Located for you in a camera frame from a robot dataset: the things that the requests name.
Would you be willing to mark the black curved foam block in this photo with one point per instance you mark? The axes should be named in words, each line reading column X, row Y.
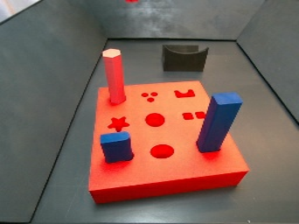
column 183, row 58

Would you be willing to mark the red foam peg board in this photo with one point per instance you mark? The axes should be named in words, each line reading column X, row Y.
column 162, row 115

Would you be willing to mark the tall blue rectangular peg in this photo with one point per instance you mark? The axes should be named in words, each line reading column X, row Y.
column 223, row 109

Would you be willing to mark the pink hexagonal peg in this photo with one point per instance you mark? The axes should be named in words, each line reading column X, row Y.
column 115, row 75

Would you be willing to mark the short blue peg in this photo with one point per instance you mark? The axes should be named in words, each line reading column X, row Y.
column 116, row 147

